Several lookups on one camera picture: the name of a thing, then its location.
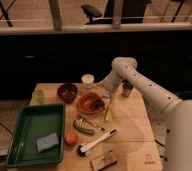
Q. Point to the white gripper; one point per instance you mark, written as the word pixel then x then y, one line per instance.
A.
pixel 111 83

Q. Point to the dark purple grapes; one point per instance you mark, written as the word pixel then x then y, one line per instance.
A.
pixel 98 104

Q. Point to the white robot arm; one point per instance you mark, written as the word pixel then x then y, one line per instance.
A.
pixel 178 137

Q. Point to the red orange bowl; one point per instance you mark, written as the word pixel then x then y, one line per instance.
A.
pixel 84 103

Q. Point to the dark maroon bowl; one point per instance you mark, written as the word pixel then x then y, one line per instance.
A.
pixel 67 92

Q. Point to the metal cup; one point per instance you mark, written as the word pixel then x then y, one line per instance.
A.
pixel 126 89

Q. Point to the pale yellow banana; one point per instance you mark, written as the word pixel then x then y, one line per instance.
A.
pixel 109 111

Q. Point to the metal spoon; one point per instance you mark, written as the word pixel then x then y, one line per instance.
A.
pixel 81 118

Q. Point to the green chili pepper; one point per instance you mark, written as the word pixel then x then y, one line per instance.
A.
pixel 83 130

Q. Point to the black office chair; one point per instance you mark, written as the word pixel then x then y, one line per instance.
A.
pixel 132 11

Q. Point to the orange tomato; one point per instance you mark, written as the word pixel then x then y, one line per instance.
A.
pixel 71 139

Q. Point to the white black brush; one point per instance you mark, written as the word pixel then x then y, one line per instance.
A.
pixel 83 148

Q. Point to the small green cup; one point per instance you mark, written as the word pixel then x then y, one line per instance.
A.
pixel 38 96

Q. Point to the wooden block eraser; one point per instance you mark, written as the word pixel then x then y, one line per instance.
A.
pixel 102 162

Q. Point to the grey blue sponge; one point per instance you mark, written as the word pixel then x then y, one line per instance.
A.
pixel 47 142

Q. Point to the green plastic tray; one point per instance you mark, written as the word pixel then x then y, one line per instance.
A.
pixel 33 123

